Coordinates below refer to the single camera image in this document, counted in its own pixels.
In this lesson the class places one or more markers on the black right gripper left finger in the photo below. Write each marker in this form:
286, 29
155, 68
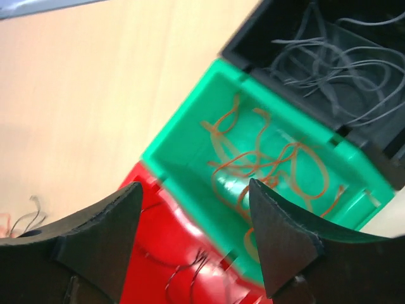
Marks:
82, 258

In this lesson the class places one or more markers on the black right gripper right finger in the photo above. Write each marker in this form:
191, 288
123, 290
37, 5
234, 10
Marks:
307, 259

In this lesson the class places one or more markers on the red plastic bin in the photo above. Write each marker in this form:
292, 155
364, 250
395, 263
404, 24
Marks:
173, 261

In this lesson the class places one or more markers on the green plastic bin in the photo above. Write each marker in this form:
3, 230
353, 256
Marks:
231, 129

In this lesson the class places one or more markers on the black plastic bin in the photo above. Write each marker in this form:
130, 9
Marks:
341, 62

